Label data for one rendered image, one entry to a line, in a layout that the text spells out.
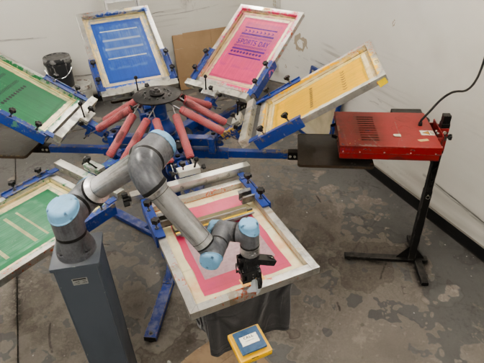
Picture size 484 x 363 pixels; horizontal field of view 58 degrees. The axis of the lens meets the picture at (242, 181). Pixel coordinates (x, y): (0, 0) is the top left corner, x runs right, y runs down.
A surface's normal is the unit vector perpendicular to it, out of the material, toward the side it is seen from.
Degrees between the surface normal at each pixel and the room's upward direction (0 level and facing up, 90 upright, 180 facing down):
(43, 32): 90
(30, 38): 90
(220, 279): 1
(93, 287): 90
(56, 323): 0
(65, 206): 7
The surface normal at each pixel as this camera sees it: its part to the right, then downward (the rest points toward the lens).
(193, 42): 0.39, 0.30
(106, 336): 0.19, 0.55
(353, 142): -0.04, -0.82
